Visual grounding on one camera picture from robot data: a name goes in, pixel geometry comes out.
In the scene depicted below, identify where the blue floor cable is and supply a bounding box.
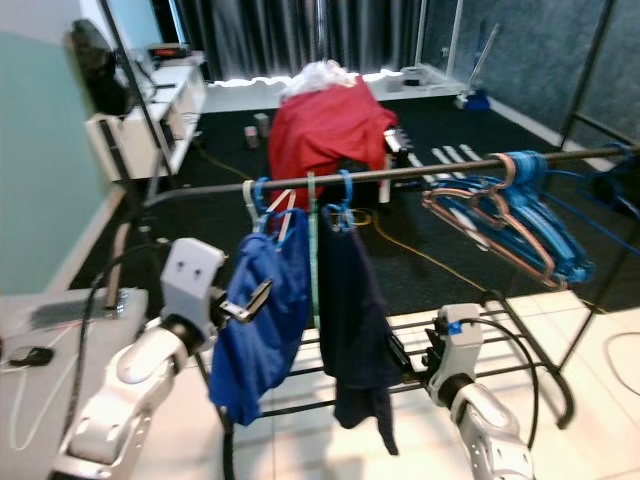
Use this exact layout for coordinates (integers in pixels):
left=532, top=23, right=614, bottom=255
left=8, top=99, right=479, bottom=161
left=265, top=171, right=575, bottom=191
left=550, top=150, right=640, bottom=263

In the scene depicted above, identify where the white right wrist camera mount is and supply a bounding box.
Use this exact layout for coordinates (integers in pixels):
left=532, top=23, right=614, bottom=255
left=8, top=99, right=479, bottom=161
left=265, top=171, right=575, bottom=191
left=435, top=303, right=486, bottom=386

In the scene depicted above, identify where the black metal clothes rack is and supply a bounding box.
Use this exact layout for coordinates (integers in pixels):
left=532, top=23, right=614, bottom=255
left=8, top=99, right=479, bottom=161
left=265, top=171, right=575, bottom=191
left=100, top=0, right=640, bottom=480

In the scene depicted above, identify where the bright blue garment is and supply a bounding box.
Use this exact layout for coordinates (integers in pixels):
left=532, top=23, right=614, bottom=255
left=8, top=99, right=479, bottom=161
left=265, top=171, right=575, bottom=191
left=208, top=225, right=311, bottom=426

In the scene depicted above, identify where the white shelf unit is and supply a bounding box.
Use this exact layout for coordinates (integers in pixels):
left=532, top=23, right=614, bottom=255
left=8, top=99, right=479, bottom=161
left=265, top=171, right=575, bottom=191
left=85, top=52, right=209, bottom=183

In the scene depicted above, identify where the red cloth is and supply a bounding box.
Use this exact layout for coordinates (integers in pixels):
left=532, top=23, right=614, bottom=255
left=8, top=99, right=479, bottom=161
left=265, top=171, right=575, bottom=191
left=268, top=78, right=399, bottom=209

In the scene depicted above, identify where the white crumpled cloth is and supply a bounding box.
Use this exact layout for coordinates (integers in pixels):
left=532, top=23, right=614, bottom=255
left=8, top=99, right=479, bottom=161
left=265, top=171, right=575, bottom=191
left=280, top=60, right=359, bottom=99

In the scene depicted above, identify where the white floor cable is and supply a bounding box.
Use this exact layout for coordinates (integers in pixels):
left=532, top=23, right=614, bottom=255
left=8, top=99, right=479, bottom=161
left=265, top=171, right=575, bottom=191
left=603, top=332, right=640, bottom=401

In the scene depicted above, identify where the dark navy garment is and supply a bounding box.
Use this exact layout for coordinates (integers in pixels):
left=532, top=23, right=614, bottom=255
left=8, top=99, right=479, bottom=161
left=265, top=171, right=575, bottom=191
left=315, top=225, right=411, bottom=456

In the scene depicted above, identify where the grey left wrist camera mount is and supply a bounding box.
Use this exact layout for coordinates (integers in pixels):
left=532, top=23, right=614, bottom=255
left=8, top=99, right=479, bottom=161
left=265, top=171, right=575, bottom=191
left=160, top=238, right=229, bottom=346

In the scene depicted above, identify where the small black device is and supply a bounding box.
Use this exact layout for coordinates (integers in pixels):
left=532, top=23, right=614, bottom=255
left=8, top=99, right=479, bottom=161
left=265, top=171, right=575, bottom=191
left=8, top=346, right=54, bottom=367

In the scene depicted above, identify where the dark curtain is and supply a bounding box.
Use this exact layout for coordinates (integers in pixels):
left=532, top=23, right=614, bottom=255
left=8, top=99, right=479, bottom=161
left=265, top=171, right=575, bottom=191
left=175, top=0, right=423, bottom=83

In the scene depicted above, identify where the white wire hanger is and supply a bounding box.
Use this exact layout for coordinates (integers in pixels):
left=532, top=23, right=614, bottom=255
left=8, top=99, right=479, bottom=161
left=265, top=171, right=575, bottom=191
left=243, top=180, right=261, bottom=229

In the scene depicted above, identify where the yellow floor cable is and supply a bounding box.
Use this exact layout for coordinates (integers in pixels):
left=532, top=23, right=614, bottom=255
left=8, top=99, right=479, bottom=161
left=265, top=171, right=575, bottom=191
left=195, top=143, right=456, bottom=276

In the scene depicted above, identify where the green hanger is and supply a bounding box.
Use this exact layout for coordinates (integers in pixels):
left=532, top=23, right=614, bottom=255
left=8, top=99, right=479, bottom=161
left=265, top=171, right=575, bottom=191
left=305, top=172, right=323, bottom=331

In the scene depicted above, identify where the black digital clock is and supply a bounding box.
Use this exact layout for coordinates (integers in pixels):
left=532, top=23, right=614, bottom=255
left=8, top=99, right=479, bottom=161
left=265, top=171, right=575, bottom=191
left=148, top=43, right=189, bottom=61

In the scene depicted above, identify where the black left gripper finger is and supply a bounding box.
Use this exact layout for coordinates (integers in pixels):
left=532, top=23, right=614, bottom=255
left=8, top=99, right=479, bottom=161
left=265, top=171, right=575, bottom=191
left=225, top=278, right=274, bottom=323

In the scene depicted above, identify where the thin white cable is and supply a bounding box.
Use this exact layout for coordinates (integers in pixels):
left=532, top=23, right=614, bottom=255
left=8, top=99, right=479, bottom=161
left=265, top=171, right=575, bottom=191
left=8, top=340, right=96, bottom=451

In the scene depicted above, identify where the grey padded ottoman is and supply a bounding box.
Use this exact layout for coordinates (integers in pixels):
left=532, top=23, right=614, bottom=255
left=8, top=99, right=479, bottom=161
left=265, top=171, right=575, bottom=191
left=0, top=288, right=149, bottom=480

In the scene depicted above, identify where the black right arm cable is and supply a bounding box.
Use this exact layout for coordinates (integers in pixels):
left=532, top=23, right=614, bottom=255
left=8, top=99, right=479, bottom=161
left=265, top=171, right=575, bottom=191
left=460, top=316, right=543, bottom=446

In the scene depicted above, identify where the black bag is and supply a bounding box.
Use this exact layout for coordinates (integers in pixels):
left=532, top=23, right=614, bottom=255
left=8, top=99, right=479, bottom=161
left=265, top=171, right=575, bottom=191
left=70, top=18, right=131, bottom=116

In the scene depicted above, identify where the blue mop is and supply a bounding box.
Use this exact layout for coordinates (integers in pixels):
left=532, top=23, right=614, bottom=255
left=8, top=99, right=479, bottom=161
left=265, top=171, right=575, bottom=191
left=453, top=22, right=501, bottom=111

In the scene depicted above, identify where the white window bench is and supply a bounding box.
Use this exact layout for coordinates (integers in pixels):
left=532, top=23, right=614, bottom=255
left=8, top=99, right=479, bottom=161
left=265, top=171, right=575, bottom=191
left=205, top=65, right=466, bottom=113

